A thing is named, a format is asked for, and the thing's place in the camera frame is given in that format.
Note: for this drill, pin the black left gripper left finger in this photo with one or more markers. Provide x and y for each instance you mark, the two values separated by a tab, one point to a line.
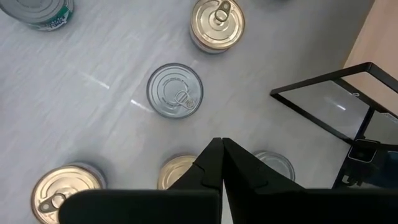
192	205

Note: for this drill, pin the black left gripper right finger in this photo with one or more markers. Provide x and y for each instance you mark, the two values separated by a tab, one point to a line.
280	205

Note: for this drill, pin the Wild Planet can gold lid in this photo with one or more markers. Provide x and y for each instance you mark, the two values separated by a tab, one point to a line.
174	171
214	31
62	183

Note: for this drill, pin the green Bumble Bee tuna can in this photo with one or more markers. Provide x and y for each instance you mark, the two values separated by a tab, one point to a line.
280	163

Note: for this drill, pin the teal label tuna can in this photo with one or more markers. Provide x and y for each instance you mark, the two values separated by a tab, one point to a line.
46	18

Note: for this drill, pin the black table-level camera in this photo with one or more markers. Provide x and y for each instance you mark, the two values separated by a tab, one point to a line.
362	151

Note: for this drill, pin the black frame wooden top shelf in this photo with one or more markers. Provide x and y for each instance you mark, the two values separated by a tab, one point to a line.
382	40

